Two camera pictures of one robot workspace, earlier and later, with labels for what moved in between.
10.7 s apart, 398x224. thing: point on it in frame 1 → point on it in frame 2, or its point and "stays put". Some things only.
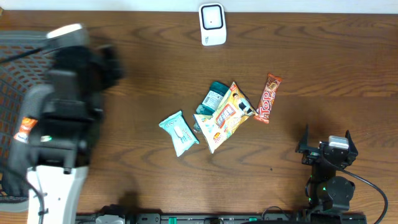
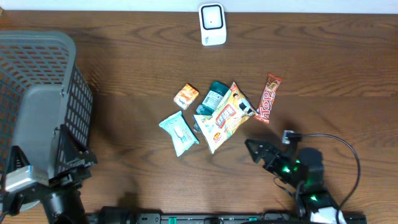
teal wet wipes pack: [180, 133] stays put
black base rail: [158, 218] stays put
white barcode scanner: [212, 24] stays put
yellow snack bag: [232, 112] stays put
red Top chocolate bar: [267, 97] stays put
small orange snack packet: [23, 132] → [184, 98]
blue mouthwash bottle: [215, 95] stays put
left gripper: [103, 60] → [73, 177]
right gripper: [311, 155] → [262, 153]
